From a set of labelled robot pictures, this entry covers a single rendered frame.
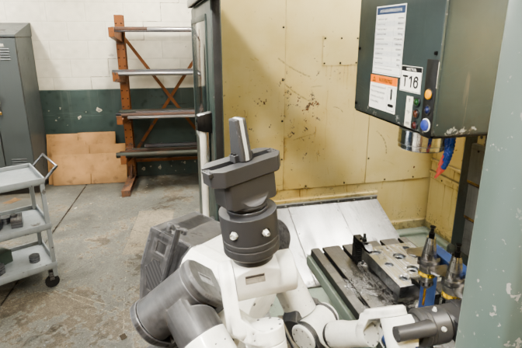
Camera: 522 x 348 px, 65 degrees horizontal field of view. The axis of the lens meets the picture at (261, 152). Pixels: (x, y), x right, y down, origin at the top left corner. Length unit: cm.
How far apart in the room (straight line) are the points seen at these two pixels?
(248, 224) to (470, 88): 76
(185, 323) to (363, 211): 197
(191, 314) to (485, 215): 61
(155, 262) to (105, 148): 474
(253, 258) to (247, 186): 11
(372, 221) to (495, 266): 232
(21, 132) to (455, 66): 500
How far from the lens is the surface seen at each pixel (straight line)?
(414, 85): 120
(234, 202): 58
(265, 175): 60
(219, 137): 160
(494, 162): 29
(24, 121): 551
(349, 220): 257
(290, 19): 233
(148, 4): 559
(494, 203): 30
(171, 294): 83
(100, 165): 576
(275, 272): 65
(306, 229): 244
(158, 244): 103
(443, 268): 134
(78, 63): 575
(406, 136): 147
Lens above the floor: 186
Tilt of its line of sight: 16 degrees down
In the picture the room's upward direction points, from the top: straight up
